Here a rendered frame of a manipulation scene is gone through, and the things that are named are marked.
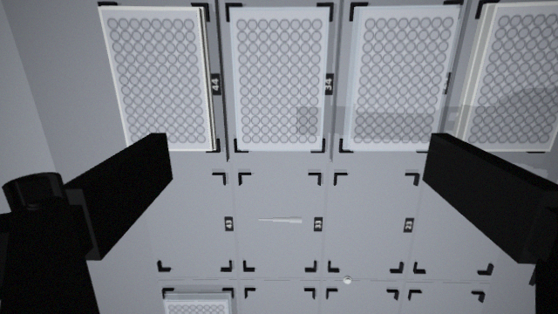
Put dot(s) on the grey deck plate with bays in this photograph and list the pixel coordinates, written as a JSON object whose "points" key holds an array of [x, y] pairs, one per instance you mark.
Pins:
{"points": [[60, 46]]}

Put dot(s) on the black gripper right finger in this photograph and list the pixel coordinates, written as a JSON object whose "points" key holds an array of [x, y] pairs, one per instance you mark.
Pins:
{"points": [[514, 208]]}

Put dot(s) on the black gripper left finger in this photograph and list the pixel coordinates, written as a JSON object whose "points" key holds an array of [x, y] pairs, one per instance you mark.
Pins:
{"points": [[45, 271]]}

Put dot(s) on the white well plate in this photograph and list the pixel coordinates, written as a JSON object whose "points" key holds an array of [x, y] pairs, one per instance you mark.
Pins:
{"points": [[198, 302], [509, 99], [160, 65], [400, 58], [279, 59]]}

